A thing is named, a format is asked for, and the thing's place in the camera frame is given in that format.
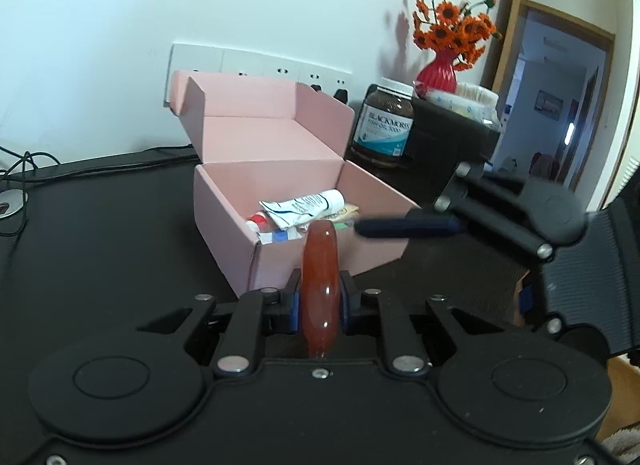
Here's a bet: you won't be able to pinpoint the small colourful card packet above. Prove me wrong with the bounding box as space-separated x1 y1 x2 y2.
324 204 359 223

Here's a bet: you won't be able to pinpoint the red-brown gua sha board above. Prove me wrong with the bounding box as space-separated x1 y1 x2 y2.
300 220 341 359

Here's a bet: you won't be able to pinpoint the white ointment tube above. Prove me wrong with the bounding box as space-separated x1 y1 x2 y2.
259 188 345 230

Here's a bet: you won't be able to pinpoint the pink cardboard box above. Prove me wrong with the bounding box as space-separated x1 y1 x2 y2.
169 70 416 295

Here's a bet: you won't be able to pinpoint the black storage box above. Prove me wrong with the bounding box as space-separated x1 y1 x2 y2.
349 96 500 205

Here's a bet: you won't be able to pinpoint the brown fish oil bottle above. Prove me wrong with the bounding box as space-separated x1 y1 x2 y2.
350 77 413 167

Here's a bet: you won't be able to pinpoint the white patterned tissue pack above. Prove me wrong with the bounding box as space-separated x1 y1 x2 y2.
424 89 496 122

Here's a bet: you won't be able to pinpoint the cotton swab container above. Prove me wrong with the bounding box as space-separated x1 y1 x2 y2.
456 82 499 108

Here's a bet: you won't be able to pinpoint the red ribbed vase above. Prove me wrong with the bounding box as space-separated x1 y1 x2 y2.
414 49 457 95

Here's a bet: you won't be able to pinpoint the black plug right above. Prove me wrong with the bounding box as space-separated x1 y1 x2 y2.
333 89 348 105

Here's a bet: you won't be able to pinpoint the orange artificial flowers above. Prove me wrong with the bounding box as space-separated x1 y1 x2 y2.
412 0 502 72

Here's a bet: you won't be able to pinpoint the white wall socket strip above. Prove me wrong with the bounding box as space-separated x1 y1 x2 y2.
164 42 352 107

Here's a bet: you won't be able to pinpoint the tangled black cable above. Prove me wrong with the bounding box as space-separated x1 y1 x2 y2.
0 144 64 239

